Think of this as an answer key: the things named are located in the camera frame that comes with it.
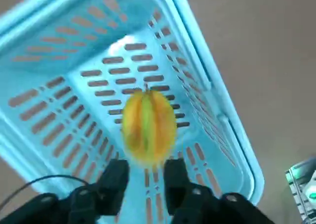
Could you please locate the blue plastic basket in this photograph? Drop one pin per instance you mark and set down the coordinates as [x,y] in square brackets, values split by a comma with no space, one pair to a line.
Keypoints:
[84,60]

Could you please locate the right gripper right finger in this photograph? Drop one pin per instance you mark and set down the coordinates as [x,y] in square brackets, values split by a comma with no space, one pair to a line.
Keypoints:
[187,201]

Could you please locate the yellow star fruit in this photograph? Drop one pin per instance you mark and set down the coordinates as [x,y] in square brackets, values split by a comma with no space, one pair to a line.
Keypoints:
[148,125]

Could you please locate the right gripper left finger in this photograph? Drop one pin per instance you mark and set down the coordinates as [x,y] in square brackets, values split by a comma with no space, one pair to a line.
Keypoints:
[103,194]

